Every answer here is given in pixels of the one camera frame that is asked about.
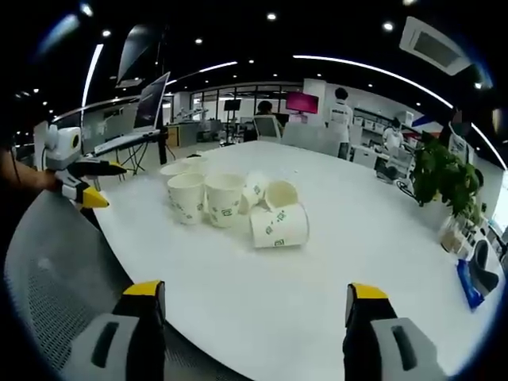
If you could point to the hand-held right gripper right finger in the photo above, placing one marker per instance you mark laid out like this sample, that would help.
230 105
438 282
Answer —
381 349

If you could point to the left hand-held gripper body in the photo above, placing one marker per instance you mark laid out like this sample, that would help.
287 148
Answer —
59 147

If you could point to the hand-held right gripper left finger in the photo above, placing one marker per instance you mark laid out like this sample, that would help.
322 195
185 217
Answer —
119 345

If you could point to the cluster of white paper cups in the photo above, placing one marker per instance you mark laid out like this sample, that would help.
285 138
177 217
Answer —
222 200

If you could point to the black laptop stand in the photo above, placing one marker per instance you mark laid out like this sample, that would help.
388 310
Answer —
162 148

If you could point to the grey mesh office chair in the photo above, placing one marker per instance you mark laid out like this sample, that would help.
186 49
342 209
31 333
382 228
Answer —
55 270

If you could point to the open laptop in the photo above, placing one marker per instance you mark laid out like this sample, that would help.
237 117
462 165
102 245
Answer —
148 107

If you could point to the blue wipes packet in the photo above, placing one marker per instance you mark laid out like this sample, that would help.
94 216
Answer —
468 283

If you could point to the white table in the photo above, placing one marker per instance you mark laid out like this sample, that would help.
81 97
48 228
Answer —
278 285

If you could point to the black and white device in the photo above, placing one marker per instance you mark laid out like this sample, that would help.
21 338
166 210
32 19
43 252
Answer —
484 266

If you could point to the white office chair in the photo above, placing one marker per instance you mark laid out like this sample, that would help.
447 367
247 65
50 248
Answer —
266 128

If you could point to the green potted plant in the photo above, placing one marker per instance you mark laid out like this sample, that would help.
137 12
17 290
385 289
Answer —
448 178

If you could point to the pink monitor screen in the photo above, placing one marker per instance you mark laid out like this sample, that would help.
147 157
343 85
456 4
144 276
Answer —
302 102

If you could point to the ceiling air conditioner vent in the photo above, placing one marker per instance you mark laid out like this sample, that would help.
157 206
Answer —
434 45

